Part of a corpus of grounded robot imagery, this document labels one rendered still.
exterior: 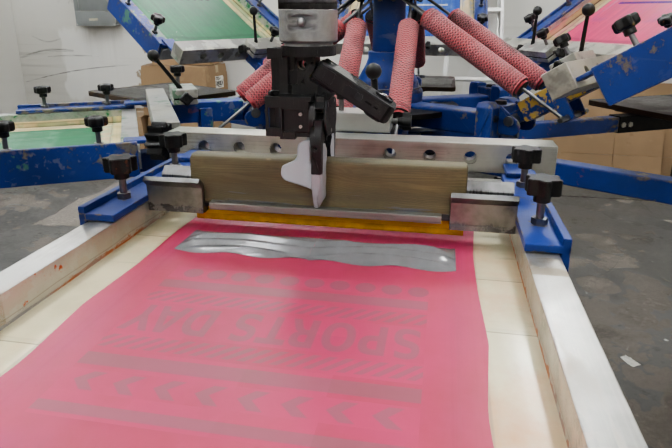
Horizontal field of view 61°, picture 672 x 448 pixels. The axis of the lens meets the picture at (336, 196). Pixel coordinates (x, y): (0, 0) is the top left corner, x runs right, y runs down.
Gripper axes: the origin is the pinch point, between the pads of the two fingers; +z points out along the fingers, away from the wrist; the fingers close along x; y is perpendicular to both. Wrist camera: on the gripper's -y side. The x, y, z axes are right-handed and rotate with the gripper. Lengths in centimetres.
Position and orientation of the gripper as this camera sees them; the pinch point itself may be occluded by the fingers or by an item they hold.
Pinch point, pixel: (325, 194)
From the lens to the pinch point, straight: 78.9
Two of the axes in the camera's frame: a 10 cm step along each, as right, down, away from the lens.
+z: 0.0, 9.5, 3.1
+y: -9.8, -0.6, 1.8
